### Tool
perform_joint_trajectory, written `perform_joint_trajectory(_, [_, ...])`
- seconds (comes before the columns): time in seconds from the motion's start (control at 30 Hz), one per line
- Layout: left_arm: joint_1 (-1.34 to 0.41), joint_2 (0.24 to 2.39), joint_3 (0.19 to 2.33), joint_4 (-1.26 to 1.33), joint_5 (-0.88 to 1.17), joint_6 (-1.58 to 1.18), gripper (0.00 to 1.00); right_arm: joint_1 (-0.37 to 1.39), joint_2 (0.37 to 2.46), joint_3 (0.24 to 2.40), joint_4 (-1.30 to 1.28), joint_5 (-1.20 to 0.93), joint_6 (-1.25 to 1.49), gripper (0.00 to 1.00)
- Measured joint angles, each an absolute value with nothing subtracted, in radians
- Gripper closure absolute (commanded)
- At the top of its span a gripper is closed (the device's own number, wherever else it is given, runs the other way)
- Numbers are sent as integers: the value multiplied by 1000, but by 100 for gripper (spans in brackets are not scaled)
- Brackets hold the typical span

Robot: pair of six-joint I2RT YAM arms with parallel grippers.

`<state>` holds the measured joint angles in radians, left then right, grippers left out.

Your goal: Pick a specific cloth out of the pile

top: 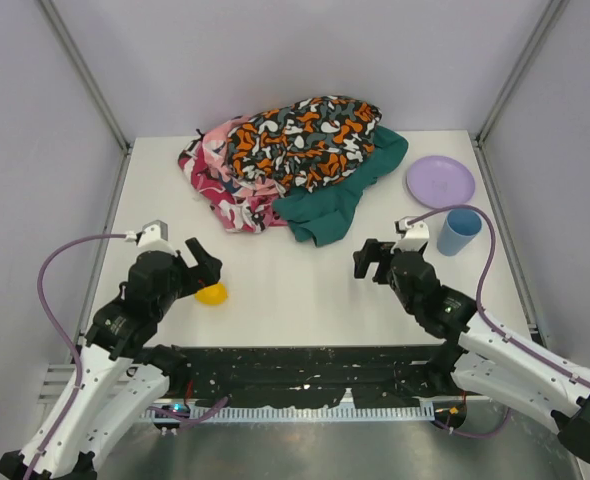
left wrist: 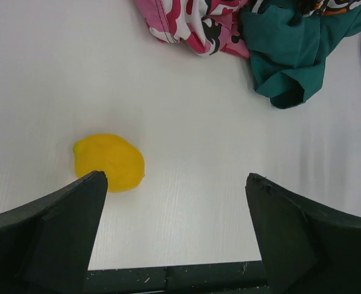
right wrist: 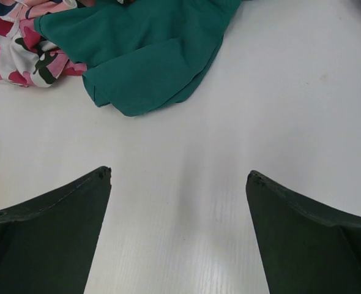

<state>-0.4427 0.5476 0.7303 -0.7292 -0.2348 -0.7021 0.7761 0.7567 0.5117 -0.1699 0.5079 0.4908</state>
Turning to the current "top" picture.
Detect teal green cloth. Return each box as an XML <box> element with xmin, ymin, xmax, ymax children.
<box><xmin>272</xmin><ymin>126</ymin><xmax>409</xmax><ymax>247</ymax></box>

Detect orange black camouflage shorts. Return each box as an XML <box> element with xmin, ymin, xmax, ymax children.
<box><xmin>225</xmin><ymin>95</ymin><xmax>382</xmax><ymax>192</ymax></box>

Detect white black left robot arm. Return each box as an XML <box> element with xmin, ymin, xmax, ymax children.
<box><xmin>0</xmin><ymin>234</ymin><xmax>222</xmax><ymax>479</ymax></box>

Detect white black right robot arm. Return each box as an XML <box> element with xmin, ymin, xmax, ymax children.
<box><xmin>353</xmin><ymin>239</ymin><xmax>590</xmax><ymax>464</ymax></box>

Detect pink patterned cloth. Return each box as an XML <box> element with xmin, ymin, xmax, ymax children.
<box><xmin>178</xmin><ymin>116</ymin><xmax>287</xmax><ymax>233</ymax></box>

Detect yellow lemon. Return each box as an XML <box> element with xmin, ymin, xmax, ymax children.
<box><xmin>194</xmin><ymin>282</ymin><xmax>228</xmax><ymax>306</ymax></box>

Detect blue plastic cup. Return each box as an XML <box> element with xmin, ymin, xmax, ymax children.
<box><xmin>437</xmin><ymin>209</ymin><xmax>482</xmax><ymax>256</ymax></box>

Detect lilac plastic plate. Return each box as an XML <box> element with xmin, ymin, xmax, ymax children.
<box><xmin>406</xmin><ymin>155</ymin><xmax>476</xmax><ymax>209</ymax></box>

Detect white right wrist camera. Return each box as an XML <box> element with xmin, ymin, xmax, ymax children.
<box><xmin>391</xmin><ymin>217</ymin><xmax>430</xmax><ymax>254</ymax></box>

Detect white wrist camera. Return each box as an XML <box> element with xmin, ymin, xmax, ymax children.
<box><xmin>136</xmin><ymin>220</ymin><xmax>177</xmax><ymax>256</ymax></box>
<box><xmin>391</xmin><ymin>217</ymin><xmax>430</xmax><ymax>254</ymax></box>

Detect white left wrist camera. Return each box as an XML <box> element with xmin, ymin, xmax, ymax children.
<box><xmin>136</xmin><ymin>220</ymin><xmax>177</xmax><ymax>256</ymax></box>

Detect white slotted cable duct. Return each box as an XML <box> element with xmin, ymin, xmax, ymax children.
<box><xmin>139</xmin><ymin>403</ymin><xmax>436</xmax><ymax>424</ymax></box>

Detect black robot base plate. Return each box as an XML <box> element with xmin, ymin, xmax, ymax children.
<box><xmin>167</xmin><ymin>345</ymin><xmax>461</xmax><ymax>409</ymax></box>

